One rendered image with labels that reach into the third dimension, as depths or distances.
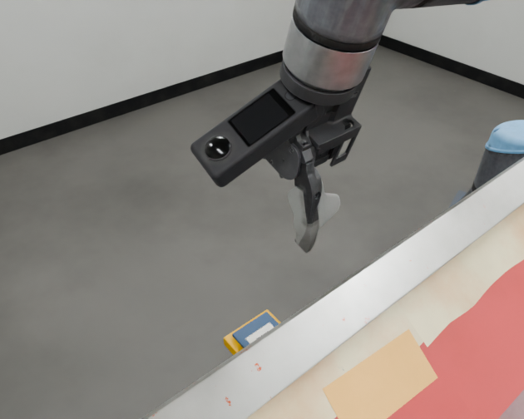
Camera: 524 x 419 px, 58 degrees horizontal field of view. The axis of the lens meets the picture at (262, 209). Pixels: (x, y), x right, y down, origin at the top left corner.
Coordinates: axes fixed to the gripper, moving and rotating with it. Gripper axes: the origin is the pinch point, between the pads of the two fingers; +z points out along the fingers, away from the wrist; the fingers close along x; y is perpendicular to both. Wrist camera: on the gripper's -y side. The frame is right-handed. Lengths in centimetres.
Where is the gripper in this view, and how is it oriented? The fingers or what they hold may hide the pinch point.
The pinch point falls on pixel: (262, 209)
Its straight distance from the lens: 57.0
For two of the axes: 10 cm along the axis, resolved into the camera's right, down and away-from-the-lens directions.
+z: -1.8, 5.9, 7.9
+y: 7.8, -4.0, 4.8
